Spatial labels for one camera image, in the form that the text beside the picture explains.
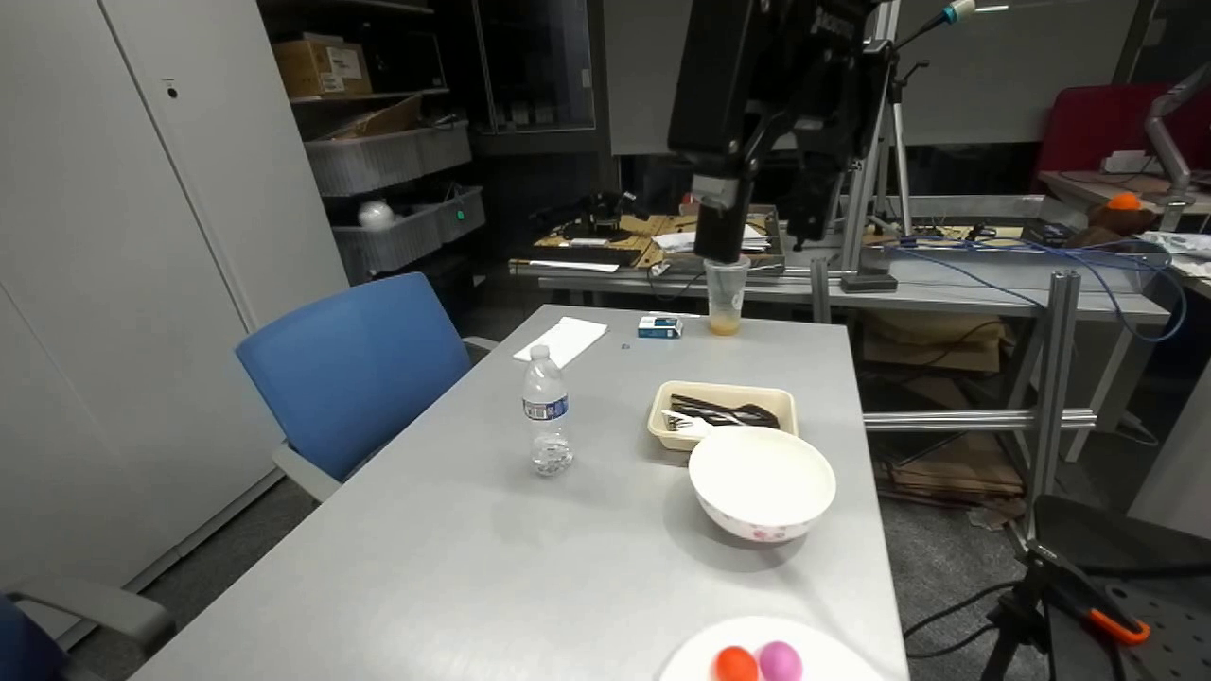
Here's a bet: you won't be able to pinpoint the black plastic forks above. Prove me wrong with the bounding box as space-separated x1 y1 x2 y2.
671 393 779 427

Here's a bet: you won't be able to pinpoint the purple ball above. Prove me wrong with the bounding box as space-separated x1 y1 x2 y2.
757 641 804 681

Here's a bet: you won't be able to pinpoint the red chair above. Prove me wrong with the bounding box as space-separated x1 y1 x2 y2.
1036 82 1211 171

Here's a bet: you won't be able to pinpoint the cluttered grey workbench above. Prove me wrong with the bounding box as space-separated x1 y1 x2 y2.
506 247 1183 329

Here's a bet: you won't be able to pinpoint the small blue white box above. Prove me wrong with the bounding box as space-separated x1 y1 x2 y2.
636 314 681 339

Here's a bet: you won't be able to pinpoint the white foam plate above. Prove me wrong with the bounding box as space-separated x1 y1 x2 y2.
657 615 883 681

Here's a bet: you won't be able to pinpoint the clear plastic cup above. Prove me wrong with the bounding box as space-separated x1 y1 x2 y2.
703 259 750 336

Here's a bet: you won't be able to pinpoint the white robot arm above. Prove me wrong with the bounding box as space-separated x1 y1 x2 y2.
666 0 887 259

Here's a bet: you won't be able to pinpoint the blue office chair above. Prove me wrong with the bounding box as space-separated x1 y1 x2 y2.
235 271 496 499

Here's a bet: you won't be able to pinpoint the cardboard box on shelf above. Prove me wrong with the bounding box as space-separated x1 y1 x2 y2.
273 32 372 98

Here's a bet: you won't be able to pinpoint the orange ball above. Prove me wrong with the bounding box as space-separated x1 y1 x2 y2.
712 647 760 681

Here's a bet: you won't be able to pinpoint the beige cutlery tray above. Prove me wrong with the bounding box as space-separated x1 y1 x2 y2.
649 382 799 454

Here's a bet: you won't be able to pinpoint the white paper sheet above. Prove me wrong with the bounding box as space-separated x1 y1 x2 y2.
519 317 606 368

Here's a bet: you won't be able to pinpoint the black tripod orange clamp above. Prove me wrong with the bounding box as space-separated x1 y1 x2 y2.
980 530 1152 681

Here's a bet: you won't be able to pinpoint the grey storage cabinet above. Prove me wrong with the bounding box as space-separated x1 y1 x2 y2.
0 0 346 582

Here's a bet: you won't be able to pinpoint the white ceramic bowl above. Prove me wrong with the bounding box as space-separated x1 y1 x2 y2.
690 427 835 543

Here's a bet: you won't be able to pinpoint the grey shelf bins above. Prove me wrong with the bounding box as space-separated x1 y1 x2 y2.
306 121 485 281

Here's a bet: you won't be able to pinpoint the aluminium frame post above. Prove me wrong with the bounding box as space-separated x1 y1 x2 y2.
862 271 1081 504

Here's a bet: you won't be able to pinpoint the clear plastic water bottle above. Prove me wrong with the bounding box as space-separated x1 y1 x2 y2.
524 343 573 476

